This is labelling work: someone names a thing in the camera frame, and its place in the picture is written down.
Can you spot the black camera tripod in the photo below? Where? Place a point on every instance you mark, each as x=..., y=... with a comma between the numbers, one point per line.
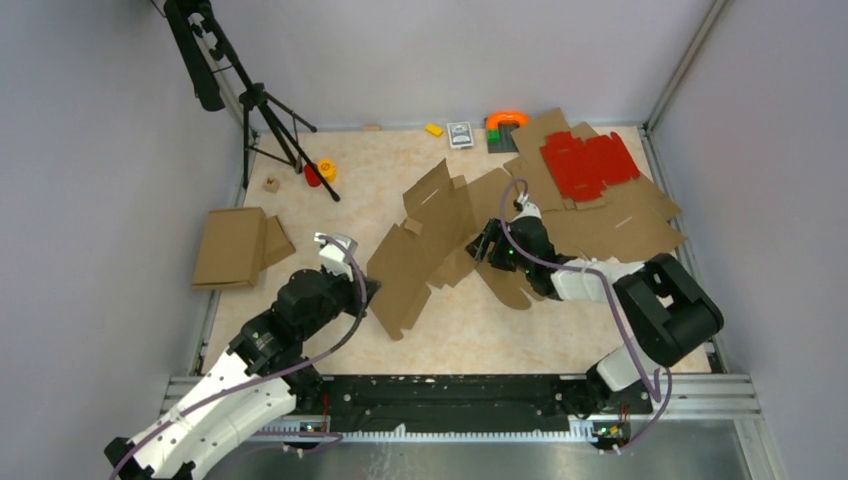
x=220, y=80

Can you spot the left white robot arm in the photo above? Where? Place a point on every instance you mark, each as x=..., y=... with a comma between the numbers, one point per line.
x=266, y=372

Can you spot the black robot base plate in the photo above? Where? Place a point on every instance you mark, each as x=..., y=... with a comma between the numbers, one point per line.
x=467, y=404

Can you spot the playing card deck box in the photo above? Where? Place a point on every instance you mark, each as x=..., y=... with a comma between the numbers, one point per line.
x=460, y=135

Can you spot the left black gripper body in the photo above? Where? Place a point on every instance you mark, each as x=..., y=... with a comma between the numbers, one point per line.
x=343, y=295

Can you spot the small brown cardboard blank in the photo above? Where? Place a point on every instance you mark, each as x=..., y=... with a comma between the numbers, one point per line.
x=542, y=188

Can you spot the folded brown cardboard box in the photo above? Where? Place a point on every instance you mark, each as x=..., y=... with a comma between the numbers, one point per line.
x=236, y=246

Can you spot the red flat cardboard blank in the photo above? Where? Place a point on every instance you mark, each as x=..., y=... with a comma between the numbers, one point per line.
x=583, y=169

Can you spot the yellow small block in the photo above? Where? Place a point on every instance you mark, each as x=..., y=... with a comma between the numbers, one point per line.
x=434, y=129

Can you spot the brown cardboard box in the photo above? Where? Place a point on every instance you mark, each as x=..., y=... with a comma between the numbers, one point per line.
x=443, y=214
x=236, y=246

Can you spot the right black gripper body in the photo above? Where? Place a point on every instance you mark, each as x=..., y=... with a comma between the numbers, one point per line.
x=506, y=257

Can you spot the yellow round toy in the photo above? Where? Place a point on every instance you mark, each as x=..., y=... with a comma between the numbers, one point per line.
x=328, y=170

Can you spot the orange horseshoe toy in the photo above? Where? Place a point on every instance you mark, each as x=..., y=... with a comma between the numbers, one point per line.
x=496, y=119

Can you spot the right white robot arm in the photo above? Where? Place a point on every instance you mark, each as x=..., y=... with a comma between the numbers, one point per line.
x=660, y=310

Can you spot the small wooden cube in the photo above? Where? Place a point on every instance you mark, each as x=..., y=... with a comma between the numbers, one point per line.
x=271, y=185

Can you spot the grey lego base plate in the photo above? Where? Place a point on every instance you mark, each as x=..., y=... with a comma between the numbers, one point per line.
x=507, y=144

